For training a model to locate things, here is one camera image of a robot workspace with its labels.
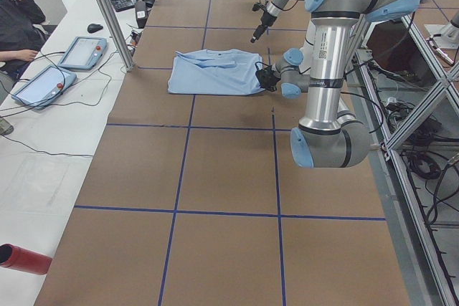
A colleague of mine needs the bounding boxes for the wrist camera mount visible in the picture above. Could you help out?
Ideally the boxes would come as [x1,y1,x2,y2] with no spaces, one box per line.
[255,63,280,92]
[252,2,265,12]

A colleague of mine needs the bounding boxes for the red cylinder bottle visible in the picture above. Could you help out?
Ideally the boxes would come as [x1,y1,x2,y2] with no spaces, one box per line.
[1,244,52,275]

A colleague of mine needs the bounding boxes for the teach pendant tablet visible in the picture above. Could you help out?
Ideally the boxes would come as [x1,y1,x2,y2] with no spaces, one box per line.
[11,65,77,110]
[57,37,108,71]

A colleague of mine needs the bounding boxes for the black computer mouse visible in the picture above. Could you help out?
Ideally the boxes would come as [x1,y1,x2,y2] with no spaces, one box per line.
[87,23,103,34]

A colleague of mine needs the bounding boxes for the light blue t-shirt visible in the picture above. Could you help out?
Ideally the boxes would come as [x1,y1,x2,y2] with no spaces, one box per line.
[168,49,262,95]

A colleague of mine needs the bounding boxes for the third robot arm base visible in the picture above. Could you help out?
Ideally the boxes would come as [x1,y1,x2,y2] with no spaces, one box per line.
[425,12,458,49]

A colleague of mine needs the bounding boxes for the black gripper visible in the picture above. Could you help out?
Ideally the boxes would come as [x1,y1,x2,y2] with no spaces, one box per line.
[250,11,276,43]

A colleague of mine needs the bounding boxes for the aluminium frame rack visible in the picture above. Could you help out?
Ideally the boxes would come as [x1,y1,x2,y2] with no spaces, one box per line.
[339,8,459,306]

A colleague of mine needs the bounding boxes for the brown box behind frame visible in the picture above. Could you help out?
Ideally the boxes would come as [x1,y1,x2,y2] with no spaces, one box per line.
[366,21,427,75]

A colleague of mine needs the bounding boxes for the seated person in black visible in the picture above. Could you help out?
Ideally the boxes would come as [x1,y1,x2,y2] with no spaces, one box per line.
[1,0,46,80]

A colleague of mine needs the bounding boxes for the near teach pendant tablet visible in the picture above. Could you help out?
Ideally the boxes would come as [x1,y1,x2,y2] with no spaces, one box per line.
[11,65,77,110]

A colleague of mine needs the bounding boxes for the far teach pendant tablet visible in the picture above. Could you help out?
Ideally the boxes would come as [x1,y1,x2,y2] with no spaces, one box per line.
[57,37,108,71]

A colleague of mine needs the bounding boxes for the aluminium frame post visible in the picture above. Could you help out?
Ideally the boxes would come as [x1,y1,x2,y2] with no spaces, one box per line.
[96,0,134,72]

